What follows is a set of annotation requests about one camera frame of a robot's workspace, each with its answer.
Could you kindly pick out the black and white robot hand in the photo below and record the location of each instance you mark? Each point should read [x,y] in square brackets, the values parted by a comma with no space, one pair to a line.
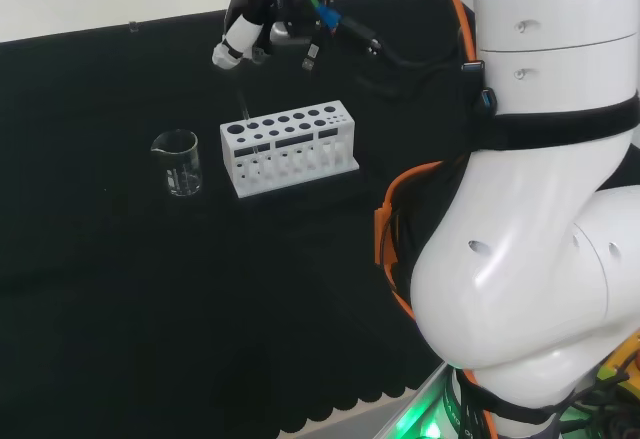
[290,9]

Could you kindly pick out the clear glass rod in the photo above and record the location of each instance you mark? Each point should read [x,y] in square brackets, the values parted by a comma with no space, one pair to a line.
[244,107]

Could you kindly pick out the black bench cloth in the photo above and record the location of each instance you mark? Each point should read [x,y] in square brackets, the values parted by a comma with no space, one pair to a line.
[150,284]

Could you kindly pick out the white test tube rack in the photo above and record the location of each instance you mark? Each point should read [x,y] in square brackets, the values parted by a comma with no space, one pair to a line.
[287,131]

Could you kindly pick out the clear glass beaker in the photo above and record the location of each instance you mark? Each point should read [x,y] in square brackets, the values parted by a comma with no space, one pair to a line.
[180,179]

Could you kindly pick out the clear tape strip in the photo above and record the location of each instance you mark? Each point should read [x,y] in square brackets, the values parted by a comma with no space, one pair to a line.
[133,27]

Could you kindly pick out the grey base plate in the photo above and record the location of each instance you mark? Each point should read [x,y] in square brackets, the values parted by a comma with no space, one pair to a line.
[395,411]

